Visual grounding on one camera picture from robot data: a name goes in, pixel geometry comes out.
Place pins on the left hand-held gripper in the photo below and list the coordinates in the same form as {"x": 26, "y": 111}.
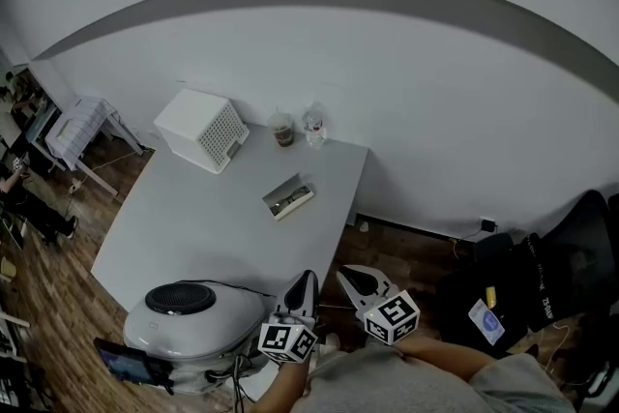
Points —
{"x": 288, "y": 339}

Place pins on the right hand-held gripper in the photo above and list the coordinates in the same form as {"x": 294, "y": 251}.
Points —
{"x": 392, "y": 315}

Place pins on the dark-framed glasses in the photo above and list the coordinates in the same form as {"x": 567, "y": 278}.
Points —
{"x": 290, "y": 200}

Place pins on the white glasses case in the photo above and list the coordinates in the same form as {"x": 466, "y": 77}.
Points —
{"x": 289, "y": 198}

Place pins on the person's left forearm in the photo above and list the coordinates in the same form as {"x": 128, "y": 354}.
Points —
{"x": 283, "y": 389}

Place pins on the person's right forearm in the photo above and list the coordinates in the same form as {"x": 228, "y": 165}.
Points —
{"x": 445, "y": 355}

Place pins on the person's white shoe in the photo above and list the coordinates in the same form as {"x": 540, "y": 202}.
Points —
{"x": 332, "y": 343}

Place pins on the person's grey shirt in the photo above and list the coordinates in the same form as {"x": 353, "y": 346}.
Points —
{"x": 387, "y": 382}

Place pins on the grey backpack with black grille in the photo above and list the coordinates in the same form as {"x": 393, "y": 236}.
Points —
{"x": 193, "y": 329}

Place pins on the white and blue badge card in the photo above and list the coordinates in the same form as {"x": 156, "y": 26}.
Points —
{"x": 485, "y": 322}

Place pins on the small yellow object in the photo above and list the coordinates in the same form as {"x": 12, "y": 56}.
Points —
{"x": 491, "y": 297}

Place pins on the black power adapter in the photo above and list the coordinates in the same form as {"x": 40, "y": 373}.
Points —
{"x": 488, "y": 225}

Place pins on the clear plastic water bottle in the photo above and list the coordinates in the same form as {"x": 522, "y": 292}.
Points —
{"x": 315, "y": 126}

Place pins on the plastic drink cup with straw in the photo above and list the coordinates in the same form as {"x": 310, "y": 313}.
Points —
{"x": 282, "y": 129}

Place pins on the white perforated storage box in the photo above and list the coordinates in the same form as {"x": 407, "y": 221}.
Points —
{"x": 203, "y": 130}

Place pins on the black office chair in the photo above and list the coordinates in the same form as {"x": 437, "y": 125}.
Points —
{"x": 575, "y": 251}

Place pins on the small table with white cloth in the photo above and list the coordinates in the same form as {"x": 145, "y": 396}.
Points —
{"x": 79, "y": 130}

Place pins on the black phone on mount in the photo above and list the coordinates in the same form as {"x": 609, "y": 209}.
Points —
{"x": 126, "y": 362}

